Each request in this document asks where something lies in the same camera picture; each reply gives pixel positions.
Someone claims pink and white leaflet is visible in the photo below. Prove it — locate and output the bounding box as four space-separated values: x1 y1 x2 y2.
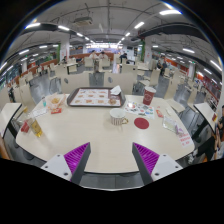
177 128 194 149

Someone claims ceiling lights group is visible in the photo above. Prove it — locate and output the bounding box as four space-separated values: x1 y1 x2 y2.
0 9 223 88

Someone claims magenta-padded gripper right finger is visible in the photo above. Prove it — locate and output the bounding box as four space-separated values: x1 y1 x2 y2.
131 142 184 186

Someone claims red paper cup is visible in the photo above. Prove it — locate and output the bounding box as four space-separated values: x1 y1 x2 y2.
142 86 157 107

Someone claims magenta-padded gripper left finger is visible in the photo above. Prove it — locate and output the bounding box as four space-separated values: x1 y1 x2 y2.
40 142 92 186

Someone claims person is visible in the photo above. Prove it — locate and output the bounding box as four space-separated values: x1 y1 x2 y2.
119 51 129 64
98 50 110 63
88 49 100 63
156 59 168 76
213 104 224 161

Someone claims colourful sticker sheet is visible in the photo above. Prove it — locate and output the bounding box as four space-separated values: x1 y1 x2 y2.
123 100 156 120

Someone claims printed paper tray liner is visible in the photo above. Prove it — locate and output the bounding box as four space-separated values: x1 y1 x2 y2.
70 88 112 107

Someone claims wrapped food piece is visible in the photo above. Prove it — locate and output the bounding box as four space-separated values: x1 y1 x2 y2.
108 95 118 106

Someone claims beige chairs group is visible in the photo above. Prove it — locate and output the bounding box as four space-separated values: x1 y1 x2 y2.
0 54 218 113

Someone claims clear bottle with yellow drink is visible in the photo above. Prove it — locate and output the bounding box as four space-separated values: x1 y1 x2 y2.
27 114 44 138

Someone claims white card with red print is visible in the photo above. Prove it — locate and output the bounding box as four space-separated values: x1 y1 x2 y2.
31 107 49 118

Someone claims white sachet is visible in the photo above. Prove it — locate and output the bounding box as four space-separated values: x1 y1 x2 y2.
163 107 173 118

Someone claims beige chair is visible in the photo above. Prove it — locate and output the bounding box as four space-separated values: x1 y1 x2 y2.
60 72 91 95
103 72 135 96

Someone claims white side table, black edge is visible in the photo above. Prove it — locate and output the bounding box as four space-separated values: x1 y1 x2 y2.
0 102 23 138
193 102 219 134

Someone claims ceiling air conditioner unit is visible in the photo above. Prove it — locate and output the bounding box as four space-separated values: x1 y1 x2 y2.
73 16 94 28

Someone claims flat round red coaster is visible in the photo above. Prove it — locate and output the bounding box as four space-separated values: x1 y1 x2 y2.
133 117 150 131

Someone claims white patterned mug, gold handle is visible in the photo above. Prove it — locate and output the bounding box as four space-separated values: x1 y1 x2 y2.
109 108 130 127

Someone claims crumpled food wrapper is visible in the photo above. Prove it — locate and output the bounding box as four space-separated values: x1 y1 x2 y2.
46 93 68 113

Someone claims dark brown food tray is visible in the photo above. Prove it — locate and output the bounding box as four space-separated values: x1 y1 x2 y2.
66 87 127 108

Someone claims white paper napkin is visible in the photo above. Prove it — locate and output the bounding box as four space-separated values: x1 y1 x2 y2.
109 85 123 96

